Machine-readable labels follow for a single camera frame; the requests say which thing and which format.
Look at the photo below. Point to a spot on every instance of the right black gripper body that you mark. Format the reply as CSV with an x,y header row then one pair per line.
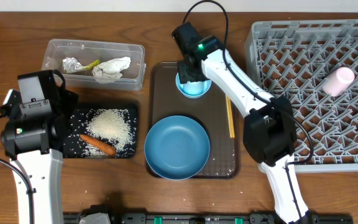
x,y
190,74

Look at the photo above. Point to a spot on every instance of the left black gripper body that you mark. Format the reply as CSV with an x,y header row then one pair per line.
x,y
66,101

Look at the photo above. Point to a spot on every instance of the light blue cup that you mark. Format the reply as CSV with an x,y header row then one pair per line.
x,y
193,88

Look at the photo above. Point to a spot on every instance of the light blue bowl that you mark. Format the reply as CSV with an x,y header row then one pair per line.
x,y
207,85

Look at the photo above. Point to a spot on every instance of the green foil snack wrapper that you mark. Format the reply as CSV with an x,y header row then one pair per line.
x,y
72,65

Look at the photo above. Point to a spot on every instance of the wooden chopstick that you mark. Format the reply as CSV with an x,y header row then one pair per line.
x,y
232,124
228,121

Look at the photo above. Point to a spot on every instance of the orange carrot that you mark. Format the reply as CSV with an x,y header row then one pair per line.
x,y
103,147

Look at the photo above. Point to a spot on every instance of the white rice pile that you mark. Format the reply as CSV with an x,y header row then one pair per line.
x,y
109,126

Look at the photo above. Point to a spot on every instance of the white tissue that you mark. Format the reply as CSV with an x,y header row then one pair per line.
x,y
110,71

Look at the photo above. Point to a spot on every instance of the dark blue plate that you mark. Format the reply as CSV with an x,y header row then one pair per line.
x,y
177,147

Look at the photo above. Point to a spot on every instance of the white pink cup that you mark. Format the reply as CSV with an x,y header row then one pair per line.
x,y
338,81

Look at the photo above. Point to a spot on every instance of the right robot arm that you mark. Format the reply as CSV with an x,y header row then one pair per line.
x,y
269,125

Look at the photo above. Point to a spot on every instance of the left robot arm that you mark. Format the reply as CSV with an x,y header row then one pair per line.
x,y
38,182

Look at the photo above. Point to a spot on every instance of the black waste tray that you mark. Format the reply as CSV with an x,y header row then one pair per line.
x,y
132,109

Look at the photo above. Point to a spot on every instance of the grey dishwasher rack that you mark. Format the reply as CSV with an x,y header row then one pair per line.
x,y
293,59

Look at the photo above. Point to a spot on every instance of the brown serving tray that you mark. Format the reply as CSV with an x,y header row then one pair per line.
x,y
219,118

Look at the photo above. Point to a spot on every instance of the clear plastic bin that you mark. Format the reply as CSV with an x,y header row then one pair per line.
x,y
85,52

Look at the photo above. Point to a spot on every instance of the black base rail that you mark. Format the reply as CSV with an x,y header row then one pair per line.
x,y
104,214

